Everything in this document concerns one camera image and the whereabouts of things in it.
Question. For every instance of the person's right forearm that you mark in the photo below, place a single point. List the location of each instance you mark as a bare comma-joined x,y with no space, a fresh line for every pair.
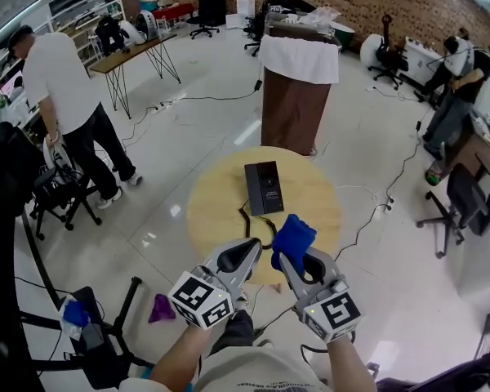
349,366

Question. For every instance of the black power adapter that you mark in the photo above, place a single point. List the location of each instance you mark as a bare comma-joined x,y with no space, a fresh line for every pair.
258,85

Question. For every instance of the white rounded shell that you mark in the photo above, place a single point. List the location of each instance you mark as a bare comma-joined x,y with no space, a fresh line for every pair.
371,51
131,32

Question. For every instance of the tall brown bin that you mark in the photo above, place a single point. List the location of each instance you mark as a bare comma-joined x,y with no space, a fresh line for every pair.
294,112

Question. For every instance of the white drawer cabinet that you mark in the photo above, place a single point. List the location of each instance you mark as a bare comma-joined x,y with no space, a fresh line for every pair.
420,55

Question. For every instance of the clear container colourful contents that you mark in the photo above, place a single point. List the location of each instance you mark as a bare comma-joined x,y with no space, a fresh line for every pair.
435,175

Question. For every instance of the round grey white backpack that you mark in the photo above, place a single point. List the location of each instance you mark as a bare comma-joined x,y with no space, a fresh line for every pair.
147,25

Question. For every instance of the teal blurred object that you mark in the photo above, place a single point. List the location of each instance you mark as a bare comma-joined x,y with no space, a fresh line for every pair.
148,372

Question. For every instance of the brown wooden desk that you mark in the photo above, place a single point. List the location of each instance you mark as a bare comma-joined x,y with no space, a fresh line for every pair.
473,153

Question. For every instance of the dark green round table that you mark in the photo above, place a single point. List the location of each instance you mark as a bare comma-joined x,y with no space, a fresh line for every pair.
344,37

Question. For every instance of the white flat box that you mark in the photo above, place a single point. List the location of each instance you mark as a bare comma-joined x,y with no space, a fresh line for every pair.
237,20

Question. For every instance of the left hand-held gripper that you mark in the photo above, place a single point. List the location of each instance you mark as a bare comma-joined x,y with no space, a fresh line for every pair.
200,300

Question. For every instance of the clear plastic bag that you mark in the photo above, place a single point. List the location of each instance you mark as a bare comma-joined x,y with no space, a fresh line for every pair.
320,15

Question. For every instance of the black high-back office chair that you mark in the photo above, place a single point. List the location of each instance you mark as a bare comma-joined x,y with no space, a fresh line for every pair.
210,6

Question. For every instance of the black purple chair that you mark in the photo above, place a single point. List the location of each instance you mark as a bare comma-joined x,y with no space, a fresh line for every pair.
453,378

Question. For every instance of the red table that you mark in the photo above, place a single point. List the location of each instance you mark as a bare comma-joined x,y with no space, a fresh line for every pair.
175,11

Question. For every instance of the white shelf rack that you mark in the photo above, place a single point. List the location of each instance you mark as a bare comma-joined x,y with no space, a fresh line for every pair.
73,23

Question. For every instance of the black office chair with headrest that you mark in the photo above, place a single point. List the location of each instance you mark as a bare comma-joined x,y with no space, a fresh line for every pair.
388,59

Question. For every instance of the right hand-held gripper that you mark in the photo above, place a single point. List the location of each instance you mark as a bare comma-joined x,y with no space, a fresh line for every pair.
335,314

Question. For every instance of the black metal stand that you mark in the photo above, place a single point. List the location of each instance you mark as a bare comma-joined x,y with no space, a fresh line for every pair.
106,345

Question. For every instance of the person's dark trouser leg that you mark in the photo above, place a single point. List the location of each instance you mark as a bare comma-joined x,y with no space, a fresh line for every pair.
232,333

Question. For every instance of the blue cloth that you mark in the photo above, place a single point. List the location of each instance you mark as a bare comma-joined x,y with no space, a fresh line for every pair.
294,235

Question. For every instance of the white black-spotted backpack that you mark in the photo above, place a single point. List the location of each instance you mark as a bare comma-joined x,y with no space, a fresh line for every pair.
459,57

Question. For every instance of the white cloth bin liner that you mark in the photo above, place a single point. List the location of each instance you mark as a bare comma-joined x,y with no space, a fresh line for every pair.
298,57

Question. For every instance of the white power strip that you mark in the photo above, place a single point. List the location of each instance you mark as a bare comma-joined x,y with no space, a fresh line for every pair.
390,204
164,105

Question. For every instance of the black bag with white label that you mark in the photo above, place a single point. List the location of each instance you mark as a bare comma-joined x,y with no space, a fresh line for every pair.
288,2

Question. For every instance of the white cup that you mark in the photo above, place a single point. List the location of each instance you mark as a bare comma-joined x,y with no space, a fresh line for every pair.
290,18

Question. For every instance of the purple cloth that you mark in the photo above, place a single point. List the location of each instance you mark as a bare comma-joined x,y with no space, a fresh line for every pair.
161,308

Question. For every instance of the person's left forearm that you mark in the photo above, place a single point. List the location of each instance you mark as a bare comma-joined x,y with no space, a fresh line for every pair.
179,362

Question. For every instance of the person's white printed shirt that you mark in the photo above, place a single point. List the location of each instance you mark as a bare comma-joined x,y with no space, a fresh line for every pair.
253,372

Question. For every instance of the white curved counter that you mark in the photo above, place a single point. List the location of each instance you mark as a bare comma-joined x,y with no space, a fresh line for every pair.
477,276

